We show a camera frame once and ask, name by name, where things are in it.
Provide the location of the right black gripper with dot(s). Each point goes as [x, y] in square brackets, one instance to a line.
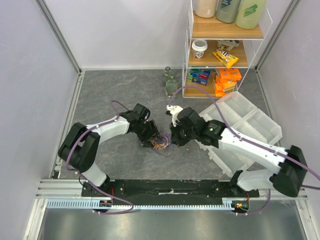
[178, 135]

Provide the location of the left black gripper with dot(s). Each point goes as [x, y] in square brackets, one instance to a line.
[153, 131]

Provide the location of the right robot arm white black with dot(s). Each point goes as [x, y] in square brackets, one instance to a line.
[282, 171]

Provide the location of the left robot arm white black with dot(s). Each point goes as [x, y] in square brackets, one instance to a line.
[80, 146]

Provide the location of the front clear glass bottle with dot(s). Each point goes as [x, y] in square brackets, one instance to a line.
[171, 86]

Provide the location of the clear glass bottle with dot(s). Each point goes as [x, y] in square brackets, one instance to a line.
[171, 86]
[166, 75]

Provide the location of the rear clear glass bottle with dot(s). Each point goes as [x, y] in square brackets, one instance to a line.
[166, 75]

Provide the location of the blue sponge package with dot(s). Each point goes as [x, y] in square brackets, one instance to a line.
[199, 76]

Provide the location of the orange snack boxes stack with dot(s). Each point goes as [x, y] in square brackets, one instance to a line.
[224, 80]

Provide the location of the white compartment tray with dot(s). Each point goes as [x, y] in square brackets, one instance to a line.
[245, 118]

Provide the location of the yellow candy bag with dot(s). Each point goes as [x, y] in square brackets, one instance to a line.
[227, 59]

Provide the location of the white paper coffee cup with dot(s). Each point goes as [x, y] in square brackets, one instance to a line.
[199, 46]

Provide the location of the beige jar on shelf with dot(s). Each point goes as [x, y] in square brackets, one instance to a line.
[206, 8]

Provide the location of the grey green bottle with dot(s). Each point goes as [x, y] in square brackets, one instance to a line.
[227, 10]

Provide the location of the light green bottle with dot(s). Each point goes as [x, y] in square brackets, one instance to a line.
[249, 13]

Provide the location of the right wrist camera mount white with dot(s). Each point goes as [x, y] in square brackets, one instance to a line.
[173, 111]

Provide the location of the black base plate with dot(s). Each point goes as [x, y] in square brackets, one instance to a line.
[174, 191]

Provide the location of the white wire shelf rack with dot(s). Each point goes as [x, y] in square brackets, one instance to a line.
[211, 29]

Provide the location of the light blue cable duct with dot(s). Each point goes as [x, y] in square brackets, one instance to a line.
[99, 204]

